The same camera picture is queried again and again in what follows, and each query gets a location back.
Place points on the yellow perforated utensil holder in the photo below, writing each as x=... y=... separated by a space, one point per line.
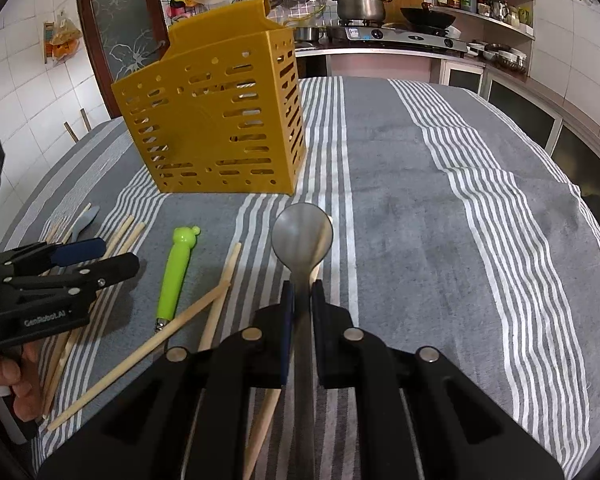
x=220 y=112

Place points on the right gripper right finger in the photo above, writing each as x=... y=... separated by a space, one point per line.
x=419 y=416

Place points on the gas stove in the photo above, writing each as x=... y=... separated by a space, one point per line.
x=394 y=38

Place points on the green bear-handled utensil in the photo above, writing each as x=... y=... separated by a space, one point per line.
x=184 y=240

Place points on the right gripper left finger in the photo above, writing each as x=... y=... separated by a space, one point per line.
x=184 y=419

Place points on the long crossing wooden chopstick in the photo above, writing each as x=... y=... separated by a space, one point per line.
x=140 y=353

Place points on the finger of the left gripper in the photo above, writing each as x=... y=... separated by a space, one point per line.
x=36 y=258
x=89 y=278

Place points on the corner wall shelf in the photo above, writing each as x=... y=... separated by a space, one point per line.
x=505 y=25

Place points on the grey striped tablecloth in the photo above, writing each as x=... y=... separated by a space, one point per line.
x=451 y=228

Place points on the steel cooking pot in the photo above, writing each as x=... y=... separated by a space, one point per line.
x=362 y=10

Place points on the person left hand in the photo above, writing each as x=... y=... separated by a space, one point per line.
x=24 y=381

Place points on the hanging orange plastic bag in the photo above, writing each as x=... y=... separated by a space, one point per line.
x=61 y=39

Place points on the black wok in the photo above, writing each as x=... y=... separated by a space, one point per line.
x=423 y=19

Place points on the wooden chopstick pair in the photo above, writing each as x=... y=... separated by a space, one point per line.
x=74 y=335
x=61 y=340

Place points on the wooden glass door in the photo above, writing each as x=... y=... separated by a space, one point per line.
x=121 y=36

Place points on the metal spoon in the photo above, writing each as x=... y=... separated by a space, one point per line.
x=301 y=238

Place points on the wooden sticks leaning on wall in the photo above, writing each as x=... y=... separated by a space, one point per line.
x=78 y=129

